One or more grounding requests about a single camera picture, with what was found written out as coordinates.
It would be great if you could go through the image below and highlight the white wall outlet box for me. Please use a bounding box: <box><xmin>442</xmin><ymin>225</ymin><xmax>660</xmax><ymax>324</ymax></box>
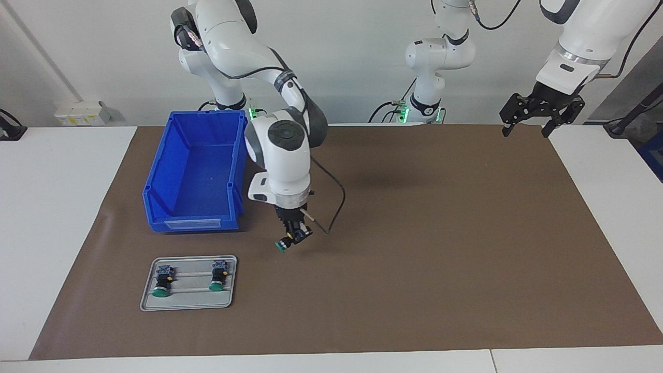
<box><xmin>54</xmin><ymin>101</ymin><xmax>113</xmax><ymax>126</ymax></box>

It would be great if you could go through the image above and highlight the black clamp mount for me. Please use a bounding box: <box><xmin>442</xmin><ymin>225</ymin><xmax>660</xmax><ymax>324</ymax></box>
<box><xmin>0</xmin><ymin>109</ymin><xmax>27</xmax><ymax>141</ymax></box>

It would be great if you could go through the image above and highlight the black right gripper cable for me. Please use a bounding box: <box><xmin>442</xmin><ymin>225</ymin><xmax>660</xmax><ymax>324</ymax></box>
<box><xmin>303</xmin><ymin>157</ymin><xmax>347</xmax><ymax>235</ymax></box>

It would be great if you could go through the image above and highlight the brown table mat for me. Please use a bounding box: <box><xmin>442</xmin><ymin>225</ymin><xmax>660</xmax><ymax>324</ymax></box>
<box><xmin>28</xmin><ymin>124</ymin><xmax>663</xmax><ymax>361</ymax></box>

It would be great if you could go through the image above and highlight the black left base cable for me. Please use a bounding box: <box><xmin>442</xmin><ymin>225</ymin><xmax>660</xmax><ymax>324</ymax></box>
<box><xmin>369</xmin><ymin>78</ymin><xmax>417</xmax><ymax>123</ymax></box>

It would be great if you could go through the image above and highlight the black stand pole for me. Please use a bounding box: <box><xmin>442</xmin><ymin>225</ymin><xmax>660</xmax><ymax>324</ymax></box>
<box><xmin>603</xmin><ymin>83</ymin><xmax>663</xmax><ymax>138</ymax></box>

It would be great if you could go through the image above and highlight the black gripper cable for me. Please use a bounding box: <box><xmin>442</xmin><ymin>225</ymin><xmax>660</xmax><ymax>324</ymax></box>
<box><xmin>303</xmin><ymin>157</ymin><xmax>347</xmax><ymax>235</ymax></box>
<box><xmin>469</xmin><ymin>0</ymin><xmax>663</xmax><ymax>79</ymax></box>

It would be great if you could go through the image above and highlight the blue plastic storage bin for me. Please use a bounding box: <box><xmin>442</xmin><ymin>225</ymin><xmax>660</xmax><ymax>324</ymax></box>
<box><xmin>142</xmin><ymin>110</ymin><xmax>253</xmax><ymax>233</ymax></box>

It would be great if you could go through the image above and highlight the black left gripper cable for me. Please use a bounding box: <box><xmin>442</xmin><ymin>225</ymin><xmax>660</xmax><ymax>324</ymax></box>
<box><xmin>469</xmin><ymin>0</ymin><xmax>663</xmax><ymax>79</ymax></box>

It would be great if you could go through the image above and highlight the green push button switch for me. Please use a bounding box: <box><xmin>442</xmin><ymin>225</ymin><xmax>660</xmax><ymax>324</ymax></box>
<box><xmin>208</xmin><ymin>260</ymin><xmax>230</xmax><ymax>292</ymax></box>
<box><xmin>275</xmin><ymin>229</ymin><xmax>312</xmax><ymax>254</ymax></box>
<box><xmin>151</xmin><ymin>264</ymin><xmax>176</xmax><ymax>298</ymax></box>

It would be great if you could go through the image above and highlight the grey metal tray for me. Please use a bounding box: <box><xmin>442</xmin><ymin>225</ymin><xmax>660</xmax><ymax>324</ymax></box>
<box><xmin>140</xmin><ymin>255</ymin><xmax>238</xmax><ymax>312</ymax></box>

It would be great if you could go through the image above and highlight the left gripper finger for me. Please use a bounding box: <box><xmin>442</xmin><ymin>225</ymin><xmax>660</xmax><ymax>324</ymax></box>
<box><xmin>499</xmin><ymin>93</ymin><xmax>535</xmax><ymax>137</ymax></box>
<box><xmin>542</xmin><ymin>97</ymin><xmax>586</xmax><ymax>138</ymax></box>

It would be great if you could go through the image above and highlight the blue crate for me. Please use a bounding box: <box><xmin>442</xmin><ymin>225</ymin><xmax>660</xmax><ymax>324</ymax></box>
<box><xmin>638</xmin><ymin>132</ymin><xmax>663</xmax><ymax>183</ymax></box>

